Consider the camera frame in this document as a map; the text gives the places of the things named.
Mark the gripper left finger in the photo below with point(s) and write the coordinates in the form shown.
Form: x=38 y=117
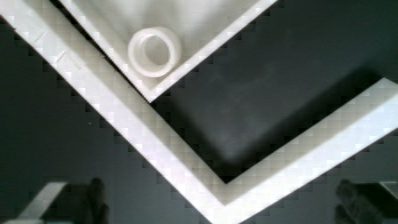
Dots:
x=66 y=204

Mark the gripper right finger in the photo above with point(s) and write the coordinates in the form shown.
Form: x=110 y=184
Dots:
x=368 y=203

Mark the white square tabletop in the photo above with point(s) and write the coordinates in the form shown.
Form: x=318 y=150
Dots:
x=158 y=34

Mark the white U-shaped obstacle fence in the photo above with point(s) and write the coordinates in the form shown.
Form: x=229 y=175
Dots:
x=228 y=201

